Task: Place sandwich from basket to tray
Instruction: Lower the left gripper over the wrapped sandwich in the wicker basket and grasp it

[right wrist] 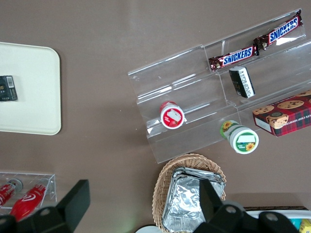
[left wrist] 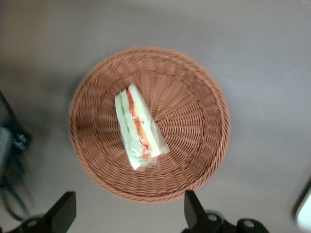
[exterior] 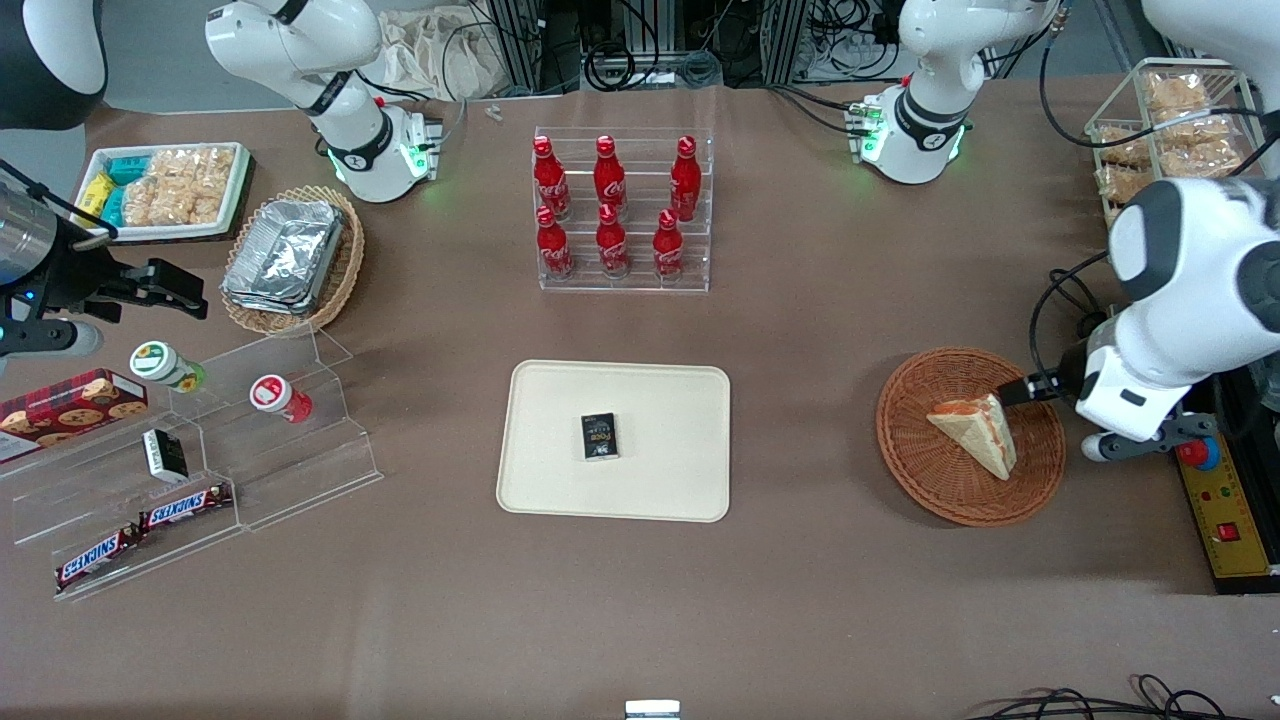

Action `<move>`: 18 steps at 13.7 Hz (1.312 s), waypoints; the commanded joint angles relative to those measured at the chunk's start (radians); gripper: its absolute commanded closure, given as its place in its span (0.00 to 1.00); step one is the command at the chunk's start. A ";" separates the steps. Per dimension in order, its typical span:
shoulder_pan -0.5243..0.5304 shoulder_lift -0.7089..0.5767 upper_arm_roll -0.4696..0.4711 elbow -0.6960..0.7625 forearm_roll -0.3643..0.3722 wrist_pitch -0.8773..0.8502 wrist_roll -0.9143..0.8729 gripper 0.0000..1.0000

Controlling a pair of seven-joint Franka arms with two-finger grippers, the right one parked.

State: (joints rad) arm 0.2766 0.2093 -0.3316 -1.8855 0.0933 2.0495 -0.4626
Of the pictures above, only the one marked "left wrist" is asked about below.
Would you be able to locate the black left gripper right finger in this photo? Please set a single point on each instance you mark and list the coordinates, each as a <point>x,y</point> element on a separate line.
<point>193,211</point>

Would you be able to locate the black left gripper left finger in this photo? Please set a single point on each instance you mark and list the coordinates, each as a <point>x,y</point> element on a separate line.
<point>62,211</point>

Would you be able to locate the triangle sandwich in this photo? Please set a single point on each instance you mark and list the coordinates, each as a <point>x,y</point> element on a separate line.
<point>139,126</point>

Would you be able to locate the round brown wicker basket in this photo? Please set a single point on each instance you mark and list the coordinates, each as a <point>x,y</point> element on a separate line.
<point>189,126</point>

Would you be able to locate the cream plastic tray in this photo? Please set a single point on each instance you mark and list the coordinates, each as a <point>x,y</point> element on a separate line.
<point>305,214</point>

